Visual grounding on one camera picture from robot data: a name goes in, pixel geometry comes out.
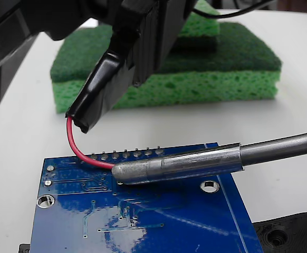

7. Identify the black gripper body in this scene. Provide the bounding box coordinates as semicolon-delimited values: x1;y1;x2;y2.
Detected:
21;0;125;42

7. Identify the red wire with bare loop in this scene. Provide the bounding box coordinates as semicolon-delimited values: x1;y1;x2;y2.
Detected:
66;117;117;170

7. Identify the silver soldering iron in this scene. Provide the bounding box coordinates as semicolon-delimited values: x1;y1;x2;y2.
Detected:
111;115;307;187

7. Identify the blue printed circuit board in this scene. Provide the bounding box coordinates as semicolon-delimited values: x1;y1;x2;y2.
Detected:
28;142;265;253

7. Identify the large green scrub sponge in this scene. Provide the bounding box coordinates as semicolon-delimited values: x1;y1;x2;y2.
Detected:
50;22;283;114

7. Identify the small green scrub sponge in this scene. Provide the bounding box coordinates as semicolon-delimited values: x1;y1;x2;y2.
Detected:
169;0;220;52

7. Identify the black soldering iron cable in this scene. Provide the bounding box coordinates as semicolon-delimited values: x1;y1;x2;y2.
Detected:
191;0;277;20

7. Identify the black 3D-printed board bracket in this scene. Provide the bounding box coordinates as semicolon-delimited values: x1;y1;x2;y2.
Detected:
18;210;307;253

